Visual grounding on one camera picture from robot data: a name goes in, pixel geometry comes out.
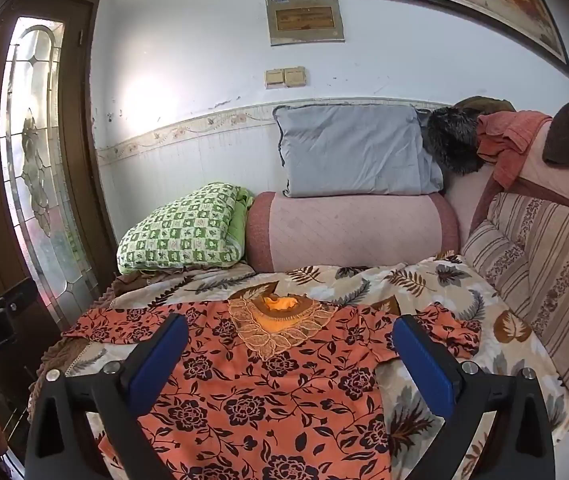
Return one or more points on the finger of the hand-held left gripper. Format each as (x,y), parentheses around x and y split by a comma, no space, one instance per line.
(12,297)

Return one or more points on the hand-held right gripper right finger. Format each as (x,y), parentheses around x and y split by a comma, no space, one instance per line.
(424,365)

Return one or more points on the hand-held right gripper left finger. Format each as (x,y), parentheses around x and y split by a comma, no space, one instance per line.
(157,365)

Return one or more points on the orange floral garment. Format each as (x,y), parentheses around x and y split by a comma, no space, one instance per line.
(244,390)

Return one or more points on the beige leaf-print blanket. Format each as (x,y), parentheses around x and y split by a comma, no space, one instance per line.
(414,285)

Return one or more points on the green checked pillow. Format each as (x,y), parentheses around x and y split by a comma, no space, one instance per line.
(179,232)

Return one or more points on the wooden door with stained glass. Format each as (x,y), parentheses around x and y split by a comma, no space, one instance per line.
(39,160)

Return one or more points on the pink sofa bolster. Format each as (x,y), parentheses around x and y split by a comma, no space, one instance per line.
(349,232)

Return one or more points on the large striped floral cushion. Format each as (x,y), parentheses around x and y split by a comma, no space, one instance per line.
(559,280)

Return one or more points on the grey pillow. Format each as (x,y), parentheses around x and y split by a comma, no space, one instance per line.
(354,152)

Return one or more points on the black furry cloth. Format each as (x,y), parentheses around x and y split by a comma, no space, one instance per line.
(452,140)

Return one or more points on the orange towel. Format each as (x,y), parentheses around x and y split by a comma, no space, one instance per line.
(506,140)

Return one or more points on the olive cloth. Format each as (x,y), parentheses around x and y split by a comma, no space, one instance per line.
(484,104)

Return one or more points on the beige light switches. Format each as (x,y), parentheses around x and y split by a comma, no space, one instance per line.
(286,77)

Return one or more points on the wall plaque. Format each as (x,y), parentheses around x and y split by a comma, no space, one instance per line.
(305,19)

